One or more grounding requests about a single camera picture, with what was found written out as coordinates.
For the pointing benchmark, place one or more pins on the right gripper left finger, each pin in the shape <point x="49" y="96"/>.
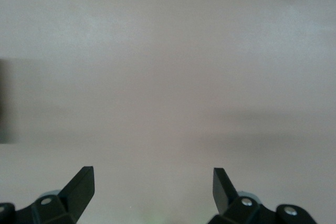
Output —
<point x="76" y="192"/>

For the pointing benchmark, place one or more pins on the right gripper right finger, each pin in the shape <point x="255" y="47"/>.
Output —
<point x="225" y="195"/>

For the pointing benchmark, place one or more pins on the black plastic box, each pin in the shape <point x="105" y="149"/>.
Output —
<point x="5" y="103"/>

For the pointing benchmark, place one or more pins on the brown table cover sheet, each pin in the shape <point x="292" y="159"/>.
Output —
<point x="168" y="51"/>

